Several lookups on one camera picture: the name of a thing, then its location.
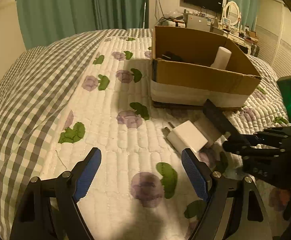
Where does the white charger adapter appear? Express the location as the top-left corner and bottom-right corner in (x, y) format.
(162, 119), (222, 153)

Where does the white bottle red cap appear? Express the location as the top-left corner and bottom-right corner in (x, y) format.
(211, 47), (232, 70)

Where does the black remote control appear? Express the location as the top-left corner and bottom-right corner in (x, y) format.
(161, 51), (184, 62)

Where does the person's right hand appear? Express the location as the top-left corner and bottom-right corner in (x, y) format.
(268, 187), (291, 211)

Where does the brown cardboard box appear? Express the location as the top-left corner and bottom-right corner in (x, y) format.
(150, 26), (262, 109)

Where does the white dressing table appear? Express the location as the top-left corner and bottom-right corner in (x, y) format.
(210, 26), (260, 57)

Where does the white louvred wardrobe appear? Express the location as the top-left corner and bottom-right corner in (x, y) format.
(255, 0), (291, 77)

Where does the white floral quilted mat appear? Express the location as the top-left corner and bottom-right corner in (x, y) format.
(38, 36), (291, 240)

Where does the silver mini fridge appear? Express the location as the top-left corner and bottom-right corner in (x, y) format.
(186, 14), (210, 32)

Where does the white suitcase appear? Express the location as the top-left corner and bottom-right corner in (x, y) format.
(161, 20), (186, 28)

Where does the white floor mop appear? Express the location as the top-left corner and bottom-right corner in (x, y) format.
(142, 0), (148, 29)

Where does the green curtain left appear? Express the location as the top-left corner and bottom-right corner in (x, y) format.
(16, 0), (144, 49)

